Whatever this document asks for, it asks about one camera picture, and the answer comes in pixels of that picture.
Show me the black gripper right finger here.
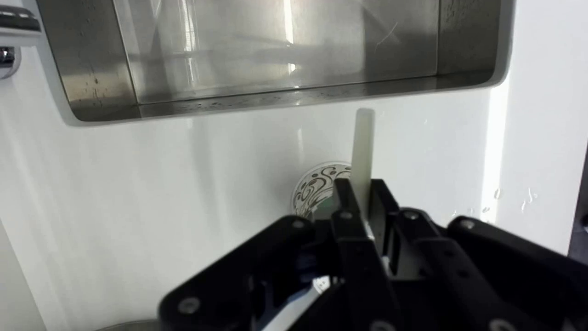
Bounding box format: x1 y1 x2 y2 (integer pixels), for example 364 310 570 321
368 176 588 331

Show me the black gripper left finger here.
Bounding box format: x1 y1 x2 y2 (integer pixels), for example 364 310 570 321
158 176 408 331

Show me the white plastic fork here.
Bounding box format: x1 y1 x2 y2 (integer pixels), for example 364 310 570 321
263 106 377 331

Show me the stainless steel sink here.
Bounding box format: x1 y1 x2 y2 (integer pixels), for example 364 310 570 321
35 0 518 128

